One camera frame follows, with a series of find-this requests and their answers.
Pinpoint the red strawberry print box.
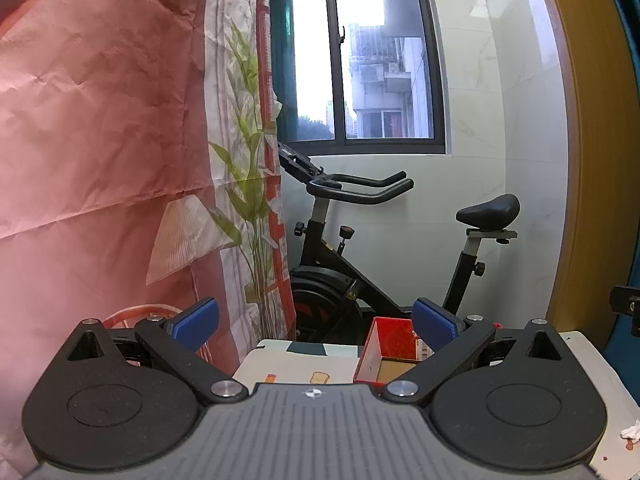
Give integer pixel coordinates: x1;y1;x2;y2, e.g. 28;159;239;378
354;316;503;386

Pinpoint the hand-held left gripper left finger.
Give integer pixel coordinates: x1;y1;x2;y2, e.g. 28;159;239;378
39;297;249;406

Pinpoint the dark framed window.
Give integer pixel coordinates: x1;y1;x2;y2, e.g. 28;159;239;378
269;0;447;156

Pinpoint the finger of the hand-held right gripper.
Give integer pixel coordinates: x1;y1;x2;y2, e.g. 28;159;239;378
611;285;640;338

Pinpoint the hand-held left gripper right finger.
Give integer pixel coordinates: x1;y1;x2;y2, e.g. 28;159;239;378
381;297;585;407

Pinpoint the cartoon printed table cover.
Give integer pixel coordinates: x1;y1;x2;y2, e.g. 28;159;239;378
232;330;640;480

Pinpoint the pink printed plant cloth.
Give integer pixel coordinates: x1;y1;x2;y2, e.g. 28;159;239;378
0;0;297;480

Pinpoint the black exercise bike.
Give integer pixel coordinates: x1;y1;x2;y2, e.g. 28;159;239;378
277;141;521;345

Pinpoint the yellow wooden board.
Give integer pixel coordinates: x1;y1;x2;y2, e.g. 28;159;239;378
530;0;640;333

